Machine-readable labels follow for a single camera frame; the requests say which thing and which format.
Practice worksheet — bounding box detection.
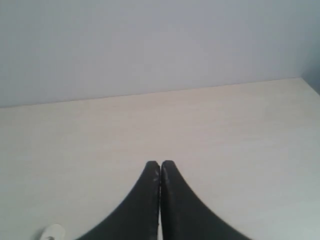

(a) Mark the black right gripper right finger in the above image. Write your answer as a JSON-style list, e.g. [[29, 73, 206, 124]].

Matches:
[[160, 160, 248, 240]]

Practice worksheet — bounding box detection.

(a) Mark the white wooden brush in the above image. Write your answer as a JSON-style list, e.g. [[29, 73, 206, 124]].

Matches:
[[39, 223, 66, 240]]

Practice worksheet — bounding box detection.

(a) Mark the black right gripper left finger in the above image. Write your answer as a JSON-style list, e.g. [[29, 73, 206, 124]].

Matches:
[[79, 161, 160, 240]]

